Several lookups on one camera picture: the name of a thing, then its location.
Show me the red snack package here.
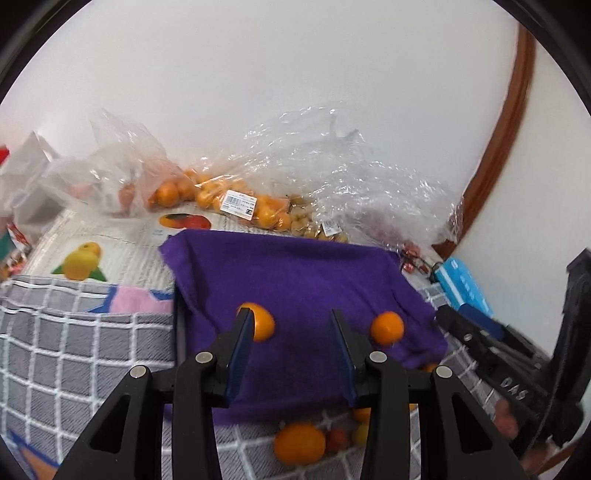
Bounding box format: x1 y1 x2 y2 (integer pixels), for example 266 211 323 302
0 222 35 278

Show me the grey checked blanket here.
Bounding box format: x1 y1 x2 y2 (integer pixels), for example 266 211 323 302
0 274 522 480

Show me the white plastic bag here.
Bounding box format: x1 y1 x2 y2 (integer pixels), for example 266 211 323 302
0 131 63 232

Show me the small red fruit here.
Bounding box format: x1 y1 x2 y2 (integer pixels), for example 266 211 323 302
324 428 350 454

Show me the blue tissue box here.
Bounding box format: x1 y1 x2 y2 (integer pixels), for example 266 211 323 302
433 257 496 319

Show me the cluster of small red fruits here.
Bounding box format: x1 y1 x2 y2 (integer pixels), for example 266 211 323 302
401 247 423 274

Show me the person's right hand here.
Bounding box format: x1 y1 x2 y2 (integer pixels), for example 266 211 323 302
492 397 559 472

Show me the large crumpled clear plastic bag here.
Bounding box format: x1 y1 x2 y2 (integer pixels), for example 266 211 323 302
242 99 465 250

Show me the fruit-printed paper sheet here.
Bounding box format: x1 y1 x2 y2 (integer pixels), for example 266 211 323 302
21 208 352 296

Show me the clear bag of oranges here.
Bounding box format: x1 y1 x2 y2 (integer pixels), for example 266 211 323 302
46 108 195 215
185 166 296 232

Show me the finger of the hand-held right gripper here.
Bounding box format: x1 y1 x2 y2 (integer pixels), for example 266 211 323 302
435 305 551 419
458 304 553 389

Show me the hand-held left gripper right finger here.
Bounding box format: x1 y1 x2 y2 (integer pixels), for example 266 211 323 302
330 309 527 480

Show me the large orange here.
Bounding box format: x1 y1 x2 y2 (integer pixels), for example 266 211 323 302
274 423 327 466

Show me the bag of small yellow fruits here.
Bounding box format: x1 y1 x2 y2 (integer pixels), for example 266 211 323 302
288 196 352 244

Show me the purple towel-lined tray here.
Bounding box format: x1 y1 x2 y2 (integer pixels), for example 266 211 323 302
158 229 448 425

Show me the brown wooden door frame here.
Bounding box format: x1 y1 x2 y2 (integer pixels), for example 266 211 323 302
434 21 539 261

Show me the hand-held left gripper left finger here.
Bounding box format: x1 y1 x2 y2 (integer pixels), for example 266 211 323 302
53 308 256 480

